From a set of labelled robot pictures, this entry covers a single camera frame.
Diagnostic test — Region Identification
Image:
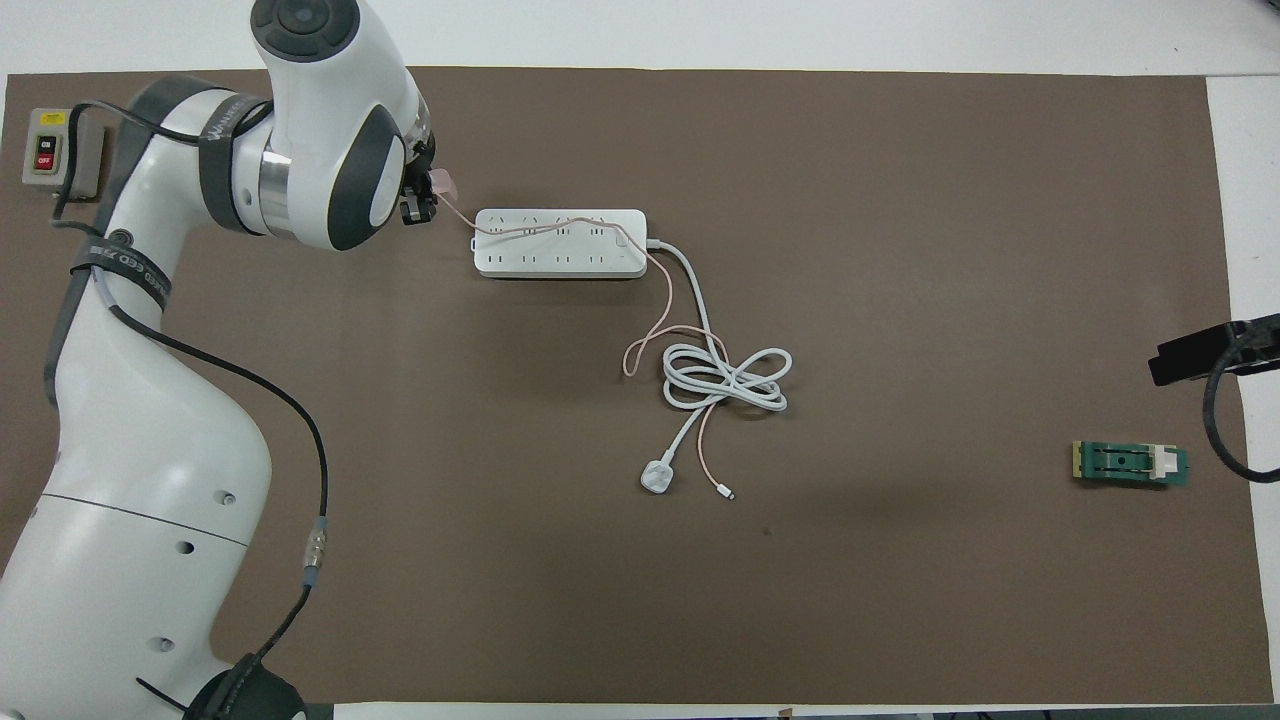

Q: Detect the white power strip cable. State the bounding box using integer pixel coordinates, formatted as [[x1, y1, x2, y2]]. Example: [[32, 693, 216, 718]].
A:
[[640, 238, 796, 495]]

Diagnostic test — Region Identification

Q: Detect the grey on-off switch box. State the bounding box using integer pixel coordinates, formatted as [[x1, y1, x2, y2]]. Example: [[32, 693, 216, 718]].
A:
[[22, 107, 106, 203]]

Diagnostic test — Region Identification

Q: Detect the pink charging cable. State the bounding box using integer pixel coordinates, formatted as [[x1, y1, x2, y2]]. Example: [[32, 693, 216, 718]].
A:
[[440, 195, 735, 501]]

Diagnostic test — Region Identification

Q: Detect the brown table mat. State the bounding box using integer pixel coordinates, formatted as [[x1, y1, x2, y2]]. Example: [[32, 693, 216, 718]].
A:
[[0, 66, 1264, 707]]

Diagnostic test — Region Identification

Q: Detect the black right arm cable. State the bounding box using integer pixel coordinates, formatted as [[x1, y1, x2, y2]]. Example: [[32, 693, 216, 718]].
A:
[[1203, 325, 1280, 485]]

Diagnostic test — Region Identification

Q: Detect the white power strip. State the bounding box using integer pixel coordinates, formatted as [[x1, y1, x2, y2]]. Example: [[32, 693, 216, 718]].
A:
[[472, 208, 648, 280]]

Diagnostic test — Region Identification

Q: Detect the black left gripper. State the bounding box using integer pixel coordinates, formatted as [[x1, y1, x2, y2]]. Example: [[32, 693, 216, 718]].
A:
[[400, 138, 439, 227]]

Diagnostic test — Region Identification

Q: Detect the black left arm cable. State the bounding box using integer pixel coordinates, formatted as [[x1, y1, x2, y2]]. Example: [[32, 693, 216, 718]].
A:
[[45, 98, 331, 701]]

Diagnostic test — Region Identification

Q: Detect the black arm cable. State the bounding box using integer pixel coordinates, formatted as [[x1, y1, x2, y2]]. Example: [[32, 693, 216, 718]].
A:
[[45, 98, 331, 701], [1203, 325, 1280, 485]]

